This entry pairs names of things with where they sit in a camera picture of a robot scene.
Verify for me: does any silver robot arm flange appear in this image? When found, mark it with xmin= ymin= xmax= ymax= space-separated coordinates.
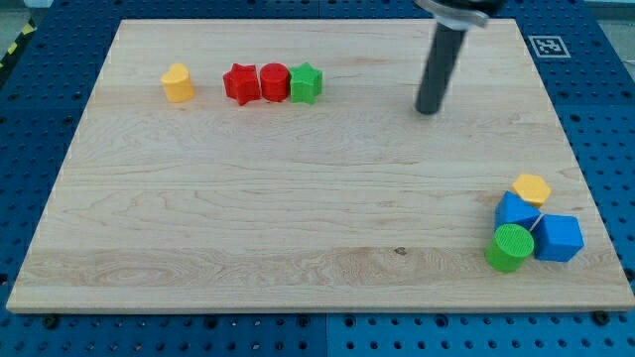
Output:
xmin=414 ymin=0 xmax=506 ymax=31

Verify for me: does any green star block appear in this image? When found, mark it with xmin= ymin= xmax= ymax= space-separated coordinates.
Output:
xmin=289 ymin=62 xmax=322 ymax=104

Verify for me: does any red star block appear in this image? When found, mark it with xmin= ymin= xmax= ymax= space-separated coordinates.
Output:
xmin=223 ymin=63 xmax=261 ymax=106

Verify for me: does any wooden board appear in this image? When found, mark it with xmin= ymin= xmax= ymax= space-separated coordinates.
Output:
xmin=7 ymin=19 xmax=634 ymax=314

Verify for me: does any red cylinder block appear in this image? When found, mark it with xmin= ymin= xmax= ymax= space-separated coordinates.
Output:
xmin=260 ymin=62 xmax=290 ymax=102

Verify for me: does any yellow heart block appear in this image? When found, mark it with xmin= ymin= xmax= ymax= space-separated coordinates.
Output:
xmin=160 ymin=62 xmax=195 ymax=103

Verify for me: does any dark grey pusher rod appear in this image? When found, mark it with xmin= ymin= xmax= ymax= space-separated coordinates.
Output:
xmin=415 ymin=21 xmax=466 ymax=115

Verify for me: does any blue triangle block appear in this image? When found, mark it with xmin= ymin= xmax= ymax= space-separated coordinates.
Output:
xmin=494 ymin=191 xmax=541 ymax=230

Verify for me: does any green cylinder block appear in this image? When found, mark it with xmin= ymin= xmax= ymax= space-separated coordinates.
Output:
xmin=484 ymin=223 xmax=535 ymax=273

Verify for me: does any yellow hexagon block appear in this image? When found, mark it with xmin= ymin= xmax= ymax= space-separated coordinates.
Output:
xmin=511 ymin=174 xmax=552 ymax=208

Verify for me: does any blue cube block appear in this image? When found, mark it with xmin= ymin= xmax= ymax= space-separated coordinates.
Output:
xmin=532 ymin=214 xmax=585 ymax=263

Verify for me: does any white fiducial marker tag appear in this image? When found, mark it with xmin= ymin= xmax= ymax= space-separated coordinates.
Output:
xmin=529 ymin=35 xmax=571 ymax=59

